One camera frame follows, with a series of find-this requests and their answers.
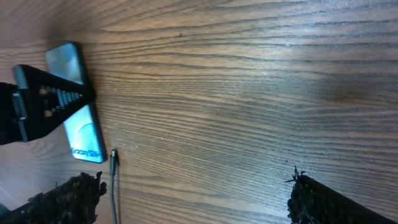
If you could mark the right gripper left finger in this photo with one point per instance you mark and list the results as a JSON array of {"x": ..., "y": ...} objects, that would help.
[{"x": 73, "y": 202}]

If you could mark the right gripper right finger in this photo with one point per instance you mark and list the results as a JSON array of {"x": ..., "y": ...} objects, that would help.
[{"x": 311, "y": 202}]

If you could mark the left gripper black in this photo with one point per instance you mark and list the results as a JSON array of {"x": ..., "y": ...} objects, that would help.
[{"x": 38, "y": 104}]

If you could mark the smartphone with blue screen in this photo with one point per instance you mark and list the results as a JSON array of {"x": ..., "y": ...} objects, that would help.
[{"x": 83, "y": 127}]

